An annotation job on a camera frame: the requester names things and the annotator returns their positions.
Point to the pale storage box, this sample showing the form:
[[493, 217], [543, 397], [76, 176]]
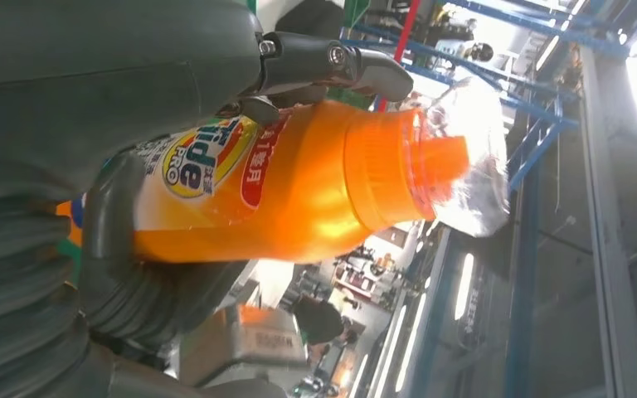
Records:
[[252, 340]]

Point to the blue steel rack frame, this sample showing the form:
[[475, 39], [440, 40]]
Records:
[[522, 274]]

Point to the red steel post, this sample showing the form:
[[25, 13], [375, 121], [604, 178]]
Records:
[[401, 38]]

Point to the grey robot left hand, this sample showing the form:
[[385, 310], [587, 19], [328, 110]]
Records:
[[104, 66]]

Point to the person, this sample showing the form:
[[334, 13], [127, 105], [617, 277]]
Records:
[[318, 321]]

